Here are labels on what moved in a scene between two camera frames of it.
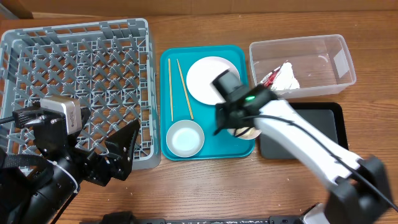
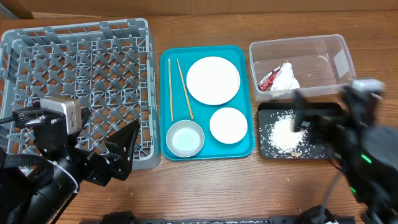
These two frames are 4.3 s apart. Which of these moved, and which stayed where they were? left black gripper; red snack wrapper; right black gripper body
Moved: right black gripper body
Stayed: left black gripper; red snack wrapper
